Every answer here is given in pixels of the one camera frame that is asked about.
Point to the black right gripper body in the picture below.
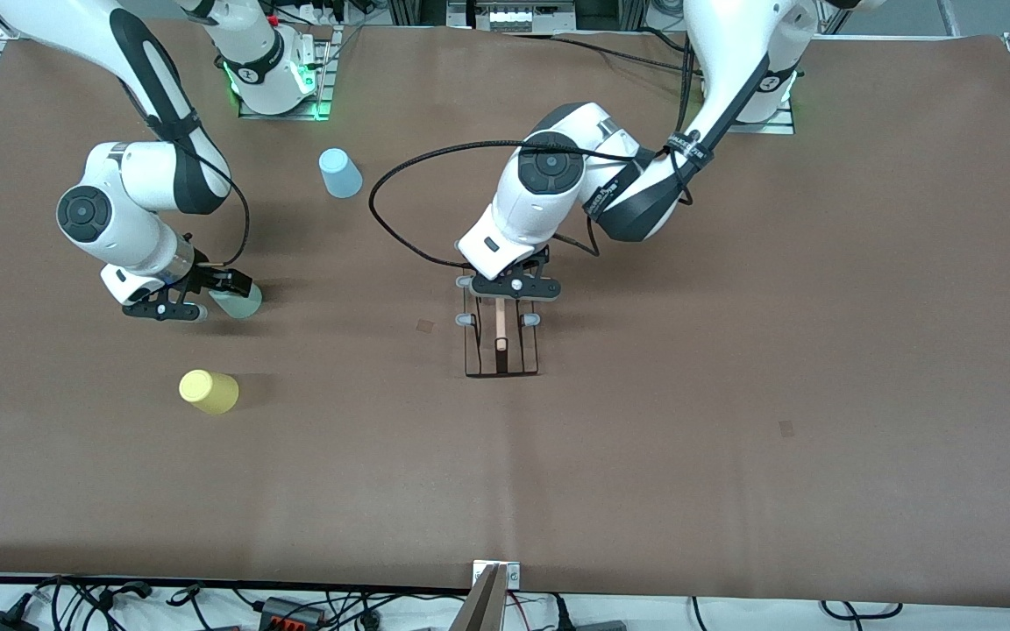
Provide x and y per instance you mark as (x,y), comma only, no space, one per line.
(205,279)

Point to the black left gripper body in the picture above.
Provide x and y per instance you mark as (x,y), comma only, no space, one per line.
(537,258)

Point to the pale green plastic cup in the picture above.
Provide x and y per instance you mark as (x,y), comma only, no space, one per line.
(240,307)

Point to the yellow plastic cup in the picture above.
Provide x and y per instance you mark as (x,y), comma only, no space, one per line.
(207,391)

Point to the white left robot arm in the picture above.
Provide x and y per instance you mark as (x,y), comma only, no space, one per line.
(540,210)

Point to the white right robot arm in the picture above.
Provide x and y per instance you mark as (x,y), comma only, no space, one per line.
(124,228)

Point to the light blue plastic cup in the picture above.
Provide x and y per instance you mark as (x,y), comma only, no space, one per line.
(340,175)

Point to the white power strip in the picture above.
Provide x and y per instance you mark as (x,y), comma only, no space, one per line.
(514,16)

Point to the brown paper table cover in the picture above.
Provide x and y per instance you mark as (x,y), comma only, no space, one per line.
(645,482)

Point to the black and orange box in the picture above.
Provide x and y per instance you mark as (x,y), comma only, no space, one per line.
(290,612)

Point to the black plug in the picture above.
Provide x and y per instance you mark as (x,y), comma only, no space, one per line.
(562,613)

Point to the black power adapter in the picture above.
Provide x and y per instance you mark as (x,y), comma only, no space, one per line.
(5,622)

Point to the aluminium arm base plate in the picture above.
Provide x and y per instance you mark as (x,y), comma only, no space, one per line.
(777,128)
(325,79)

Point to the silver bracket plate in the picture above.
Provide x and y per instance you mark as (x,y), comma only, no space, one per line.
(514,574)

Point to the grey aluminium profile post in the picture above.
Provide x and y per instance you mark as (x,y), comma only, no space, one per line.
(483,605)

